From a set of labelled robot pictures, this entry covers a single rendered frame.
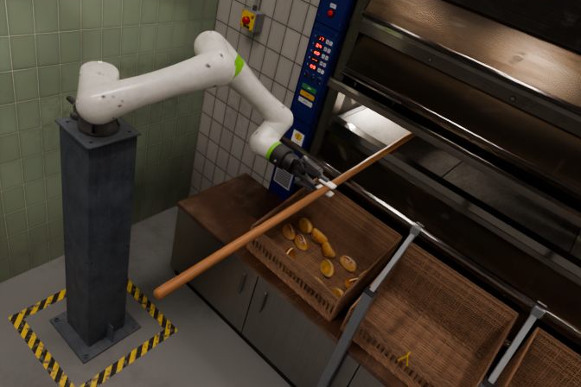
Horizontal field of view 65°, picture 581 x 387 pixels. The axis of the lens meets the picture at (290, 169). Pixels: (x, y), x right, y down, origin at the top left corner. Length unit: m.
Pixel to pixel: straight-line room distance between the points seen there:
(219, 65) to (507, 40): 1.07
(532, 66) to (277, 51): 1.22
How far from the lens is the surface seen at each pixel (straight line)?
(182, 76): 1.54
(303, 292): 2.15
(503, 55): 1.94
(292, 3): 2.39
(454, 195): 2.14
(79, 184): 1.92
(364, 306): 1.82
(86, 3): 2.29
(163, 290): 1.27
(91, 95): 1.58
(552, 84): 1.90
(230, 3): 2.68
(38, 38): 2.25
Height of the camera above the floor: 2.18
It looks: 33 degrees down
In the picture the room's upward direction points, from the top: 17 degrees clockwise
